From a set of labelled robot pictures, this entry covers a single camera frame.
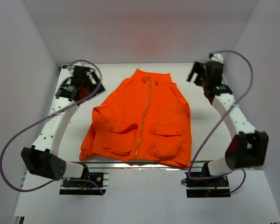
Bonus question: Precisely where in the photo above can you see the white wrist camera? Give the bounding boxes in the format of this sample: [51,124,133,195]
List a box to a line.
[209,53,224,64]
[65,65,98,85]

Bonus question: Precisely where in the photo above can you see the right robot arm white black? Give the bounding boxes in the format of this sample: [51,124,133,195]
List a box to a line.
[187,61,269,186]

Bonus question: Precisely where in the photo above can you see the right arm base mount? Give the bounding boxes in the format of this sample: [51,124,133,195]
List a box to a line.
[181,171,231,198]

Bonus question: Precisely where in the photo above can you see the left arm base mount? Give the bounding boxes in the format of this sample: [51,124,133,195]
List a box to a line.
[59,167,109,196]

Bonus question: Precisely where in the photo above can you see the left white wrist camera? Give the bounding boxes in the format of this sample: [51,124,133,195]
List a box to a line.
[65,65,98,85]

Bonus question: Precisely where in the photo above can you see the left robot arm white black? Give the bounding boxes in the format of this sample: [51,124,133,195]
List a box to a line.
[21,64,105,186]

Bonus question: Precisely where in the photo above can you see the orange jacket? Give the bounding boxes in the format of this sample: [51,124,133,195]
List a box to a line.
[79,70,192,168]

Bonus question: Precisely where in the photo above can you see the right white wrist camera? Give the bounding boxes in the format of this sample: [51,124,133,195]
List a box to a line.
[209,53,224,64]

